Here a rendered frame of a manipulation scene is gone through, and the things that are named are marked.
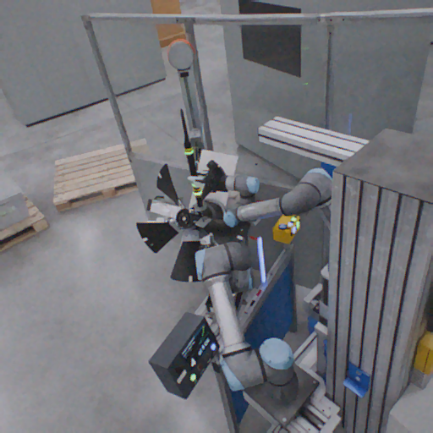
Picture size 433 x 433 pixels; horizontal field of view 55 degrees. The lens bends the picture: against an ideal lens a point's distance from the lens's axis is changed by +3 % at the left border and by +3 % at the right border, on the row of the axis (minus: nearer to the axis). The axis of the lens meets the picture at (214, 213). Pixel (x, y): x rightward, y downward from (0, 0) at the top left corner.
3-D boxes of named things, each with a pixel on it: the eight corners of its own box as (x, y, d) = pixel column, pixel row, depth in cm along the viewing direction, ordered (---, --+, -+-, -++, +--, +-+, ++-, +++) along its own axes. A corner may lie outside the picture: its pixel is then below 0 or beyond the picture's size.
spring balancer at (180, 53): (171, 68, 249) (170, 73, 244) (164, 40, 240) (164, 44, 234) (196, 64, 249) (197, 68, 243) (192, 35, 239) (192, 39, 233)
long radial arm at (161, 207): (199, 211, 255) (189, 210, 245) (196, 222, 256) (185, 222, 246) (162, 200, 269) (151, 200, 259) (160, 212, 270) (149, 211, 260)
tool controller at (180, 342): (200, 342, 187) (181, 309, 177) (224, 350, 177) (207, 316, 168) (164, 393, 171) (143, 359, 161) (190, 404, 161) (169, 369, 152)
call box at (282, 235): (284, 225, 248) (283, 211, 242) (300, 229, 244) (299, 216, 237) (273, 241, 239) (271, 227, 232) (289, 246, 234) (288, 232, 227)
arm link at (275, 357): (298, 380, 155) (298, 359, 146) (265, 390, 153) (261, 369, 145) (287, 352, 164) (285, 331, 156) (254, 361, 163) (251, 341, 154)
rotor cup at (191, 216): (185, 208, 242) (172, 206, 230) (205, 205, 235) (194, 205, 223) (186, 232, 241) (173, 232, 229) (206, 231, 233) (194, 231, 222)
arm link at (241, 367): (269, 383, 147) (226, 239, 164) (228, 396, 145) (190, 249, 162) (265, 380, 158) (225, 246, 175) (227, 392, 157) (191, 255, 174)
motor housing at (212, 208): (189, 233, 257) (178, 233, 246) (198, 198, 256) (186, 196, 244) (221, 243, 246) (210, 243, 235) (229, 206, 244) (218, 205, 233)
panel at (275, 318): (291, 321, 294) (287, 255, 254) (293, 322, 294) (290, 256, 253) (235, 429, 244) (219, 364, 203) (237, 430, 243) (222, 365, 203)
